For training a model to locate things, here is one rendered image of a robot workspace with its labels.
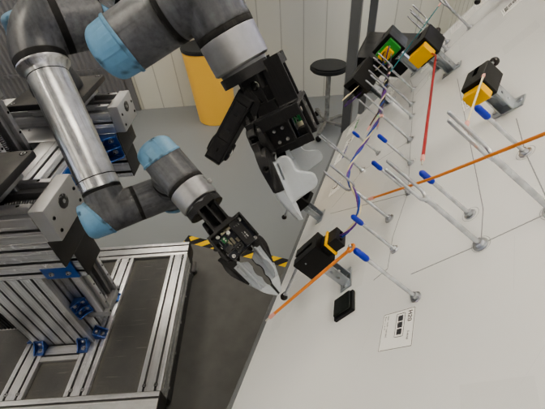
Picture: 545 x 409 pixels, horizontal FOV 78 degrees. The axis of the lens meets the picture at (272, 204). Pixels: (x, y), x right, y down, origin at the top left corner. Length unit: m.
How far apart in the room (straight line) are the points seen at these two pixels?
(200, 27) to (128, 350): 1.40
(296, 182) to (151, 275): 1.46
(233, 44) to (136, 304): 1.48
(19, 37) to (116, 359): 1.23
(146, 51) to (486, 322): 0.46
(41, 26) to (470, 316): 0.81
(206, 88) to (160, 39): 2.82
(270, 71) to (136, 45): 0.16
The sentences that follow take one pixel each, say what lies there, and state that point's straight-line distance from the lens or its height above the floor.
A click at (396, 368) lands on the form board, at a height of 1.18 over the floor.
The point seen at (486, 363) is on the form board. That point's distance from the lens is 0.36.
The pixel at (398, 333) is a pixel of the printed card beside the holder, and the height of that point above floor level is 1.18.
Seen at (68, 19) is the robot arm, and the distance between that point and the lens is 0.82.
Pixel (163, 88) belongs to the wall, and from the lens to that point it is 3.94.
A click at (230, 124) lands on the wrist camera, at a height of 1.34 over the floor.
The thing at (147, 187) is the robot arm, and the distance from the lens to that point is 0.72.
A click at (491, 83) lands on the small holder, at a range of 0.57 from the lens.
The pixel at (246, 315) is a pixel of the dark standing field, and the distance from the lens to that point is 1.82.
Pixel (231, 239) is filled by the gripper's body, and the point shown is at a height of 1.13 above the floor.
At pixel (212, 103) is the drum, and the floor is 0.24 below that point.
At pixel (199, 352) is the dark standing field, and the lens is 1.77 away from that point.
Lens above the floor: 1.55
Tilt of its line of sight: 41 degrees down
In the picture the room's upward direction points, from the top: 4 degrees counter-clockwise
